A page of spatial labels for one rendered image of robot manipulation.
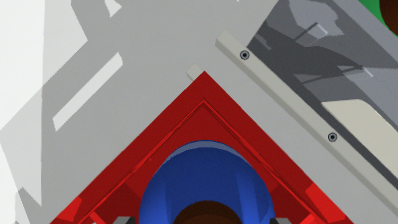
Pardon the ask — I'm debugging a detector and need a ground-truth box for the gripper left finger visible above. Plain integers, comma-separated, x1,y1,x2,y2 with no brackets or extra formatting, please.
113,216,136,224

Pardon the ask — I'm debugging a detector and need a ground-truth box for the blue bottle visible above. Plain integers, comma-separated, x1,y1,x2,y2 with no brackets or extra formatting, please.
138,140,275,224

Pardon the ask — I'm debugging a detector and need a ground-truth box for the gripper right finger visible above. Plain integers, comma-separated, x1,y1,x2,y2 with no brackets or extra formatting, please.
269,218,292,224

